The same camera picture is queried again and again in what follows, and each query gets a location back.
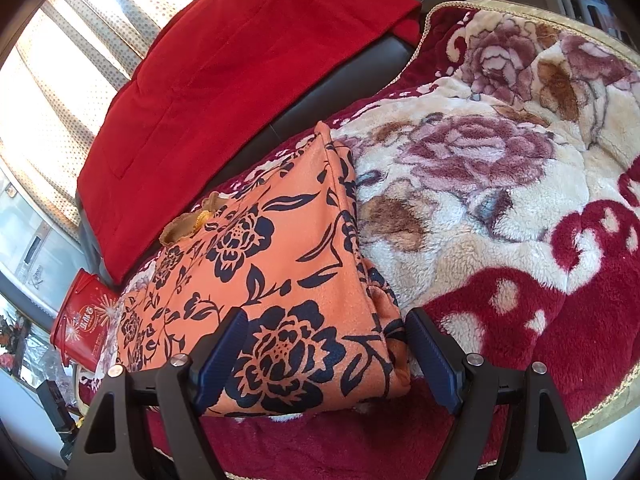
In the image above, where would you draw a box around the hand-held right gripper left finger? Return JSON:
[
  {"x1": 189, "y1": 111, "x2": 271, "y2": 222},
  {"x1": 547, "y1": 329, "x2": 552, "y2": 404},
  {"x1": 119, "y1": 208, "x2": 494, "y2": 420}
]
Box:
[{"x1": 65, "y1": 307, "x2": 249, "y2": 480}]

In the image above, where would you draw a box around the dotted white curtain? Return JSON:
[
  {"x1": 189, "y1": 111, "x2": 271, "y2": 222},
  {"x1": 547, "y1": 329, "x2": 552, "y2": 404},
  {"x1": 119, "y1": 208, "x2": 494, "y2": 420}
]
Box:
[{"x1": 0, "y1": 0, "x2": 251, "y2": 196}]

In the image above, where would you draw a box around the floral fleece blanket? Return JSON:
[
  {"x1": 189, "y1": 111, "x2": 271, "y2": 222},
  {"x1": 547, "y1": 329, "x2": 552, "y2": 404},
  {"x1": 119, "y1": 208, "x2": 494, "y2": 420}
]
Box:
[{"x1": 75, "y1": 0, "x2": 640, "y2": 480}]

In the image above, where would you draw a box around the white cabinet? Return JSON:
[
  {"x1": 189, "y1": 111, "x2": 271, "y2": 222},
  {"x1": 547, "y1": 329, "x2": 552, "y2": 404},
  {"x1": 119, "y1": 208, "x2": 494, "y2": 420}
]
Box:
[{"x1": 0, "y1": 165, "x2": 83, "y2": 321}]

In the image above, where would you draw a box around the red snack tin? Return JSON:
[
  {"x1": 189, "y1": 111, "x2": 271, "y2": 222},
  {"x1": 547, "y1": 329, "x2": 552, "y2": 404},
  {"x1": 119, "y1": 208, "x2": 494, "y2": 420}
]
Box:
[{"x1": 50, "y1": 267, "x2": 121, "y2": 366}]

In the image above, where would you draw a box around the dark leather sofa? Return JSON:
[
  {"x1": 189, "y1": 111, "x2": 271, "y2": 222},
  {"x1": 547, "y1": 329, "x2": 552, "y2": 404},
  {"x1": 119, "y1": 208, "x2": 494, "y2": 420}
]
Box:
[{"x1": 75, "y1": 0, "x2": 546, "y2": 286}]

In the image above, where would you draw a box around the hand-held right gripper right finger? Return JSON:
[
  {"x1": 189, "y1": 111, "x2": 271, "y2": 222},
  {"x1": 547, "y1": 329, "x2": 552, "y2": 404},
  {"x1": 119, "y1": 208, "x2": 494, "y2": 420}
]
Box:
[{"x1": 407, "y1": 307, "x2": 586, "y2": 480}]

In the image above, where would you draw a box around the red quilt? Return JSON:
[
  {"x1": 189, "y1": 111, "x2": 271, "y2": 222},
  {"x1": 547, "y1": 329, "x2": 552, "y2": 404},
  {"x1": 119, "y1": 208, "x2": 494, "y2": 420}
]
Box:
[{"x1": 77, "y1": 0, "x2": 423, "y2": 286}]

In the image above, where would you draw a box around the clear plastic bag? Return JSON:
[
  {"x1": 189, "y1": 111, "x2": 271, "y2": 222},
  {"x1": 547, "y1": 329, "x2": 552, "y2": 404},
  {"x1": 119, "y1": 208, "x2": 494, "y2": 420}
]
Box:
[{"x1": 20, "y1": 330, "x2": 81, "y2": 396}]

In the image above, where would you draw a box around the orange floral garment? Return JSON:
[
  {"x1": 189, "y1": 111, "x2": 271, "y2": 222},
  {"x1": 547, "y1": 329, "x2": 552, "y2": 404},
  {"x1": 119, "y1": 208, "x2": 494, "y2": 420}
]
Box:
[{"x1": 115, "y1": 121, "x2": 413, "y2": 418}]

